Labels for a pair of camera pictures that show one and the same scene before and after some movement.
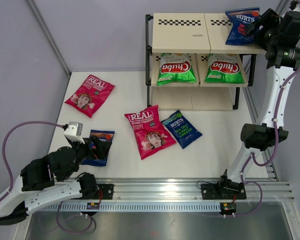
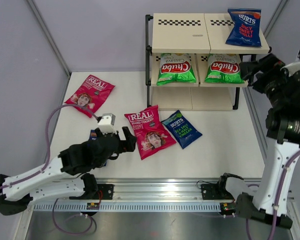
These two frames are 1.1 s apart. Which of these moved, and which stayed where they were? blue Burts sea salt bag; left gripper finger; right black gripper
Moved: right black gripper; left gripper finger
Stayed: blue Burts sea salt bag
